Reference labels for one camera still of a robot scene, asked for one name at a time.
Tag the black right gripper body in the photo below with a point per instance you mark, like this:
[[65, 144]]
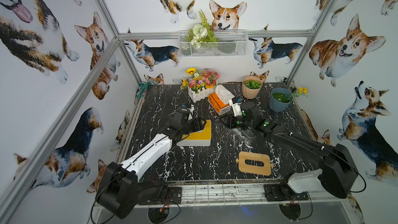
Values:
[[241, 123]]

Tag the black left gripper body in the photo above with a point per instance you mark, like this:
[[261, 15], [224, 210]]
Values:
[[185, 112]]

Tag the white tissue box base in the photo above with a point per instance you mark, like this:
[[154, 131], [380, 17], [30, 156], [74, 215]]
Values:
[[194, 143]]

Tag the yellow tissue box lid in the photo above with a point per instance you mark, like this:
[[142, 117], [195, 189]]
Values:
[[204, 135]]

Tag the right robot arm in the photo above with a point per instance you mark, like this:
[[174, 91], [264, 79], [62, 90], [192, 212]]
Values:
[[336, 171]]

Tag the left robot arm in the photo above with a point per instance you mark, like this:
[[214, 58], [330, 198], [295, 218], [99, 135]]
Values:
[[121, 189]]

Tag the clear plastic tissue box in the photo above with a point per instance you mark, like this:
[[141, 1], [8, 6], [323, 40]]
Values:
[[248, 137]]

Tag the orange tissue pack by flowers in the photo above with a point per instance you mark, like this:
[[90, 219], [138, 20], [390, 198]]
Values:
[[219, 100]]

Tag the wooden tissue box lid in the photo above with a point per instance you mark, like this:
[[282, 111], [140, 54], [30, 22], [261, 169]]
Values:
[[254, 163]]

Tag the peach pot with succulent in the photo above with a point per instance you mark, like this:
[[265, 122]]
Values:
[[251, 87]]

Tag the blue pot with yellow flowers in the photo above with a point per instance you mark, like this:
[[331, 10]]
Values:
[[281, 98]]

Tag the white fence flower planter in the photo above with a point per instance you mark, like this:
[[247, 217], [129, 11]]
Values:
[[201, 83]]

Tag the teal cloth in corner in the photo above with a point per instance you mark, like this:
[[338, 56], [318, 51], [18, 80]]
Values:
[[144, 86]]

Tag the white flower green fern bouquet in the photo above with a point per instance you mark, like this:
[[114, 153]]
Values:
[[201, 35]]

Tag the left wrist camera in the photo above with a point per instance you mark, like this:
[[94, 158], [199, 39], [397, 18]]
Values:
[[189, 107]]

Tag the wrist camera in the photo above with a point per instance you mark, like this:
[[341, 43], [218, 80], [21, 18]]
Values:
[[235, 105], [189, 107]]

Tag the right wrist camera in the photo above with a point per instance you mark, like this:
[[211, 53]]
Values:
[[235, 105]]

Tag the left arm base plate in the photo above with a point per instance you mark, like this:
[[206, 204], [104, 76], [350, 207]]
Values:
[[168, 195]]

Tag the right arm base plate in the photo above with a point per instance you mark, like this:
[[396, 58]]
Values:
[[282, 192]]

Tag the white wire wall basket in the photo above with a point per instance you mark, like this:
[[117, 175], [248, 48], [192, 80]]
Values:
[[228, 44]]

